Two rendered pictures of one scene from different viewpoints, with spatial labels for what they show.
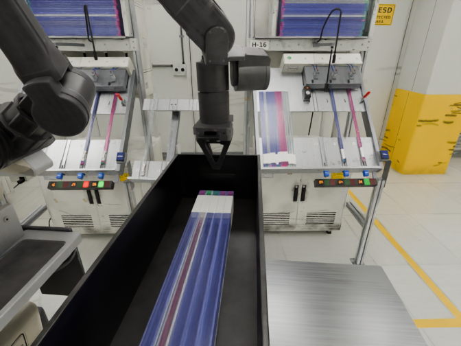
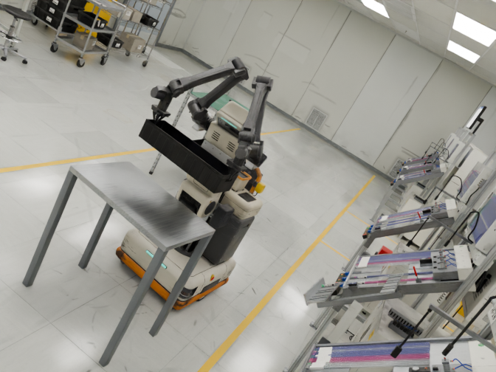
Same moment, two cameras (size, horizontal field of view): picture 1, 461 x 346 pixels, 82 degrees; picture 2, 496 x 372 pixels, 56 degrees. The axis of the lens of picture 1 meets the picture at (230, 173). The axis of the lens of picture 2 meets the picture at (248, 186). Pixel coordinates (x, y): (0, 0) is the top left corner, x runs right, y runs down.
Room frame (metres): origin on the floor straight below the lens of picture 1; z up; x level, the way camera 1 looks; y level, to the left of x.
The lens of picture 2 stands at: (1.22, -2.18, 1.90)
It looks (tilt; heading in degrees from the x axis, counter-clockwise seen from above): 19 degrees down; 105
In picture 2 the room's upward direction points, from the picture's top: 30 degrees clockwise
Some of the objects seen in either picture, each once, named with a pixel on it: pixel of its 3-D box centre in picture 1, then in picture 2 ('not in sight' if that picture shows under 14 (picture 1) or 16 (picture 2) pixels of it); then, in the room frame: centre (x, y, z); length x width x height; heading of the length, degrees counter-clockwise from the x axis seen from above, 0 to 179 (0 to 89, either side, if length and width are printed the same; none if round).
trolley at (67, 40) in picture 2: not in sight; (90, 29); (-3.74, 3.63, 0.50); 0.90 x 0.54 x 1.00; 106
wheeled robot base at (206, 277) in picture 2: not in sight; (179, 258); (0.27, 0.63, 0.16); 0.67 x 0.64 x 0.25; 85
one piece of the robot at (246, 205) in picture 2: not in sight; (212, 209); (0.28, 0.72, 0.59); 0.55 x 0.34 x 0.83; 175
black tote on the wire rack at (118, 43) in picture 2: not in sight; (109, 40); (-4.05, 4.55, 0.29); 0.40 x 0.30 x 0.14; 91
